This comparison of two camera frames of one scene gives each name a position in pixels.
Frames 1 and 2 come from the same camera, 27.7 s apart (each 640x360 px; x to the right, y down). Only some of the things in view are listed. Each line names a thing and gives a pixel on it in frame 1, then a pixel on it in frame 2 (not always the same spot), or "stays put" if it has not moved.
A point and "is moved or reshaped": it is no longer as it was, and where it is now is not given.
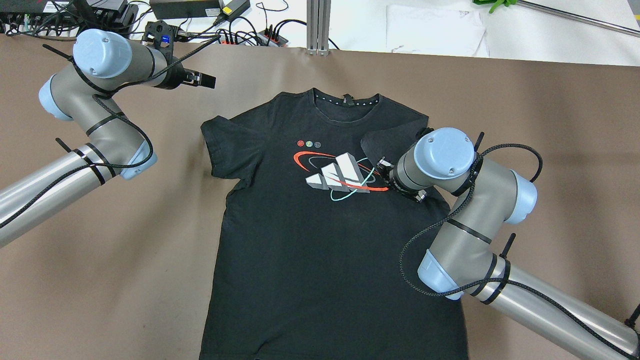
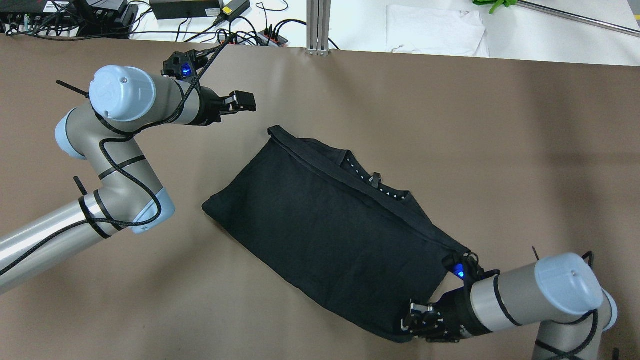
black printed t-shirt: [311, 257] is moved or reshaped
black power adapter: [173, 9] stays put
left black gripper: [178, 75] -> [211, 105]
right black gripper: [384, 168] -> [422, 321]
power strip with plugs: [263, 38] stays put
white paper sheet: [426, 30] stays put
